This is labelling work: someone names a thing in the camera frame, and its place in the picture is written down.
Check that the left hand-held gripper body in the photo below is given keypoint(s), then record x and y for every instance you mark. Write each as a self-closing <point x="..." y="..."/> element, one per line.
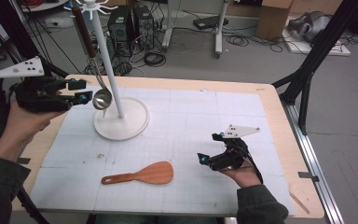
<point x="40" y="96"/>

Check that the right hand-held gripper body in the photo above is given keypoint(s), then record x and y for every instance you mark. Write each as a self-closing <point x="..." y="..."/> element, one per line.
<point x="230" y="161"/>

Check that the white utensil rack stand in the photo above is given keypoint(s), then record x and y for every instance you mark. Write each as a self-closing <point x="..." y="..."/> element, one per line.
<point x="105" y="53"/>

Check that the person's right hand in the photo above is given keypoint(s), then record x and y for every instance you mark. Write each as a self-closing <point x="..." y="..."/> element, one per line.
<point x="245" y="177"/>

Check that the person's left hand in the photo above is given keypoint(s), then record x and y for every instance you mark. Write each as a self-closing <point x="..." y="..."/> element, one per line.
<point x="21" y="127"/>

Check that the white grid mat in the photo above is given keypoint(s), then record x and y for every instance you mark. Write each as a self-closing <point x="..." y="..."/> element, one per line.
<point x="214" y="124"/>

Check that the wooden rice paddle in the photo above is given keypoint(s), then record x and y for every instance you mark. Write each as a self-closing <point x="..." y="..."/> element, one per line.
<point x="158" y="172"/>

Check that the black computer tower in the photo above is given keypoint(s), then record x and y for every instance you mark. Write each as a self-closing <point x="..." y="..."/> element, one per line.
<point x="119" y="26"/>
<point x="143" y="26"/>

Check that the white round table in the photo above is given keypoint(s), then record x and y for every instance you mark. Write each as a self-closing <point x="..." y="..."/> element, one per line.
<point x="46" y="5"/>

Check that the white metal stand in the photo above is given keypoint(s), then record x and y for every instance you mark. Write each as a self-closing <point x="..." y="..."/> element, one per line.
<point x="219" y="31"/>

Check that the black flat box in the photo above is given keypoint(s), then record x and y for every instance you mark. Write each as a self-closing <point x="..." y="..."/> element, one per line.
<point x="209" y="22"/>

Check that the white floor board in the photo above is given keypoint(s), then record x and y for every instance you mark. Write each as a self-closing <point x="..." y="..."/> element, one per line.
<point x="304" y="46"/>

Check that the cardboard box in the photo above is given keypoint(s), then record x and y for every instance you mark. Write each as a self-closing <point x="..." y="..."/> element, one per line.
<point x="272" y="20"/>

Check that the grey bag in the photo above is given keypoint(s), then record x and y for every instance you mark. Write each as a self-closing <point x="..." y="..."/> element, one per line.
<point x="310" y="26"/>

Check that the grey metal bracket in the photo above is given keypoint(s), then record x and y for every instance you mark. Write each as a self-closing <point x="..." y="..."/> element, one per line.
<point x="308" y="176"/>
<point x="24" y="160"/>

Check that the black metal frame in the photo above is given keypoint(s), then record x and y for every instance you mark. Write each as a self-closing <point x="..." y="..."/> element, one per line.
<point x="12" y="31"/>
<point x="323" y="40"/>

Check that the aluminium rail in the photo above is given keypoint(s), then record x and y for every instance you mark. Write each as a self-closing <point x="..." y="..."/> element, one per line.
<point x="317" y="189"/>

